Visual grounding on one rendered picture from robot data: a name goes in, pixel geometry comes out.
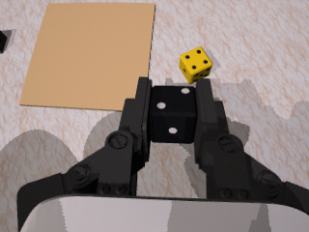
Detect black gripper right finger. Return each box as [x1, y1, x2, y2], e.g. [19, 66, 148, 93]
[194, 78, 309, 213]

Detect yellow die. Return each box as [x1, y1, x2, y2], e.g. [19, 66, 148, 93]
[179, 46, 212, 84]

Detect tan flat mat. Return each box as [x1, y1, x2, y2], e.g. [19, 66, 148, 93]
[19, 3, 155, 112]

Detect black die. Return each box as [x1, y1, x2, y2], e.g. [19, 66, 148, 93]
[150, 85, 198, 144]

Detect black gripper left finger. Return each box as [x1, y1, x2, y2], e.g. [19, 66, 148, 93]
[16, 76, 153, 232]

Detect white die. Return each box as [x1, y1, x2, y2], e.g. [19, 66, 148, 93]
[0, 31, 7, 54]

